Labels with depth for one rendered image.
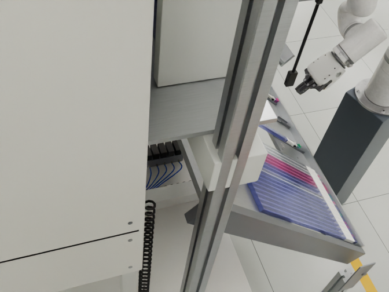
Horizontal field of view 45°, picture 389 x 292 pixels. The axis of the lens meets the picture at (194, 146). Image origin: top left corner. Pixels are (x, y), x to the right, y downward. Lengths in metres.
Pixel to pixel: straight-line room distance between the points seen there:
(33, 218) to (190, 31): 0.34
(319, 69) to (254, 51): 1.17
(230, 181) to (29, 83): 0.32
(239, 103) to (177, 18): 0.15
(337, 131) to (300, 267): 0.63
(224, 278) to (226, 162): 0.79
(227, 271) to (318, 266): 0.87
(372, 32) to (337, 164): 0.65
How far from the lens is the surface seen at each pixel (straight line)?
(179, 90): 0.69
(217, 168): 0.63
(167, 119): 0.65
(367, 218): 2.42
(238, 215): 0.87
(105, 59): 0.49
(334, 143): 2.00
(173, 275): 1.36
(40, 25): 0.46
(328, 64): 1.65
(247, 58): 0.49
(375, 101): 1.83
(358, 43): 1.62
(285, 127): 1.58
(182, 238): 1.42
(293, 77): 1.18
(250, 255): 2.13
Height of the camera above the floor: 1.87
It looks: 51 degrees down
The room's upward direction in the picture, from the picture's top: 10 degrees clockwise
